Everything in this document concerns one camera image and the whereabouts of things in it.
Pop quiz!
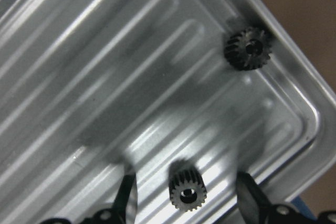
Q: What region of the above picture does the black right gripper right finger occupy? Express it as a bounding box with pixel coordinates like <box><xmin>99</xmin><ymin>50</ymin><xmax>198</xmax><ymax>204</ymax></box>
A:
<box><xmin>236</xmin><ymin>172</ymin><xmax>272</xmax><ymax>223</ymax></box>

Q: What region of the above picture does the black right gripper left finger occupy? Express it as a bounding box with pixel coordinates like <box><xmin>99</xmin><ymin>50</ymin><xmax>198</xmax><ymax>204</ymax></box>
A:
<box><xmin>111</xmin><ymin>173</ymin><xmax>137</xmax><ymax>223</ymax></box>

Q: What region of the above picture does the black bearing gear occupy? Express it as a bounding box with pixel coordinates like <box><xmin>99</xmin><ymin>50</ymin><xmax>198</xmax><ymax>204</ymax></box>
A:
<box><xmin>224</xmin><ymin>27</ymin><xmax>271</xmax><ymax>71</ymax></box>
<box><xmin>169</xmin><ymin>159</ymin><xmax>206</xmax><ymax>212</ymax></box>

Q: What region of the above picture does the ribbed metal tray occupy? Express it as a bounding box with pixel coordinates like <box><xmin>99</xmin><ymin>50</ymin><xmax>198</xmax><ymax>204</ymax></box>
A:
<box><xmin>1</xmin><ymin>0</ymin><xmax>335</xmax><ymax>223</ymax></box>

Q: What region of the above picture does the black bearing gear in tray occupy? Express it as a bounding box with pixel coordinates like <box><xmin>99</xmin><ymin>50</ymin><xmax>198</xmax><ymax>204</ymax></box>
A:
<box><xmin>224</xmin><ymin>27</ymin><xmax>271</xmax><ymax>71</ymax></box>

